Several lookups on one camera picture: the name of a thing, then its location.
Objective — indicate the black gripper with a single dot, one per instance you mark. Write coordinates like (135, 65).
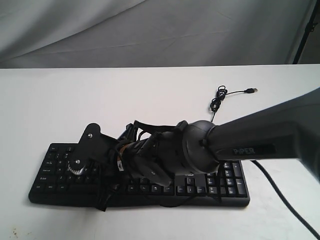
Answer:
(138, 154)

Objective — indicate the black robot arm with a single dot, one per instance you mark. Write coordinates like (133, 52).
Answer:
(289, 130)

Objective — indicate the black acer keyboard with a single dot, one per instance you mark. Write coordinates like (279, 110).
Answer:
(55, 185)

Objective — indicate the grey backdrop cloth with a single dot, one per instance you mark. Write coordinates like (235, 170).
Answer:
(150, 33)

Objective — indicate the black tripod stand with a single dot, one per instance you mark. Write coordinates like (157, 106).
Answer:
(309, 28)

